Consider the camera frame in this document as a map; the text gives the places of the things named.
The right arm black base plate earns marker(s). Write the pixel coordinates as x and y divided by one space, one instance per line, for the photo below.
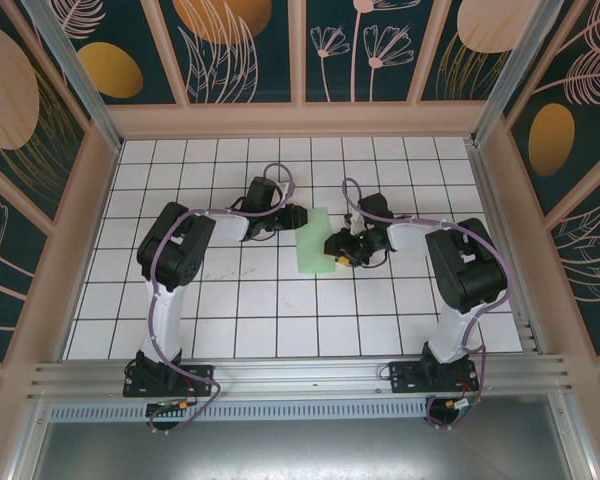
405 377

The aluminium frame post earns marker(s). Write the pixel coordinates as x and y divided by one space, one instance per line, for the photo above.
510 75
80 85

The grey metal sheet panel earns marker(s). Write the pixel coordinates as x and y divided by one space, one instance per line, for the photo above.
300 450

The aluminium side rail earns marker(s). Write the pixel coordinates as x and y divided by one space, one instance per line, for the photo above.
505 260

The green circuit board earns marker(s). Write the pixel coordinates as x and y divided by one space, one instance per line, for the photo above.
467 406

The green paper sheet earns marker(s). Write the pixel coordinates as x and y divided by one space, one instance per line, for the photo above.
312 245

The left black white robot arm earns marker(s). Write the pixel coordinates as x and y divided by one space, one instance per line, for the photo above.
162 325

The aluminium mounting rail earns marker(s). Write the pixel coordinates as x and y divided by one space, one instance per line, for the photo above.
300 375

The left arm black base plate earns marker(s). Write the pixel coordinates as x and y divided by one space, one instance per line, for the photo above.
200 375

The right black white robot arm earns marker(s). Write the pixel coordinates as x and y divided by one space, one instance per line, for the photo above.
450 340

